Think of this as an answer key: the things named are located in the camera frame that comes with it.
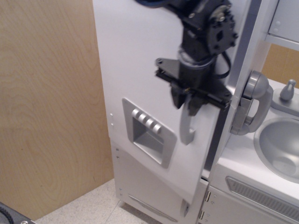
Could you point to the black device at corner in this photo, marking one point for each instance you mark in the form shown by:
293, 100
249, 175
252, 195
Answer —
10, 216

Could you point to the brass upper cabinet hinge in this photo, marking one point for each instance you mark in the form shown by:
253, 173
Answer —
207, 196

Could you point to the brass cabinet hinge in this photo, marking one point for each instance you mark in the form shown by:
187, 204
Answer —
201, 215
207, 196

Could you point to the silver toy sink basin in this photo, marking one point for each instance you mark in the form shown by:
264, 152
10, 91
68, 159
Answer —
277, 145

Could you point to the silver vent grille panel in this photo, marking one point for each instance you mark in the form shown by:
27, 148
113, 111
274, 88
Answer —
263, 198

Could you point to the white upper cabinet door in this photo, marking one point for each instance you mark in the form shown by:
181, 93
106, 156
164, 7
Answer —
285, 22

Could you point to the silver ice dispenser panel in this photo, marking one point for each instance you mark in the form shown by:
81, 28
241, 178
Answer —
148, 134

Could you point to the white fridge door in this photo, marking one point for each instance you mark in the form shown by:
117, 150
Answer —
130, 37

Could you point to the silver toy telephone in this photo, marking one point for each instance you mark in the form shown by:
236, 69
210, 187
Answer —
254, 104

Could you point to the brass lower cabinet hinge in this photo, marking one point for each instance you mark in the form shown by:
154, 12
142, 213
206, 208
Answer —
201, 215

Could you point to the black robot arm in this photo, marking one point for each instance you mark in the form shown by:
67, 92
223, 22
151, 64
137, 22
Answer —
208, 31

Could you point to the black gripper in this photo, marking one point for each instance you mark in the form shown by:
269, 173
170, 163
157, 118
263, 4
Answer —
197, 81

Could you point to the white toy kitchen counter unit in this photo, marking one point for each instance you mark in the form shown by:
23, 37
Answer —
239, 160

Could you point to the white lower freezer door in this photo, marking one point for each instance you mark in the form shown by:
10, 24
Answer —
141, 189

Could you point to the silver toy faucet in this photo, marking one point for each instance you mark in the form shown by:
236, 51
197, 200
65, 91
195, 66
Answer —
286, 100

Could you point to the silver door handle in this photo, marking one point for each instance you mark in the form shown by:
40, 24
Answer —
186, 133
184, 208

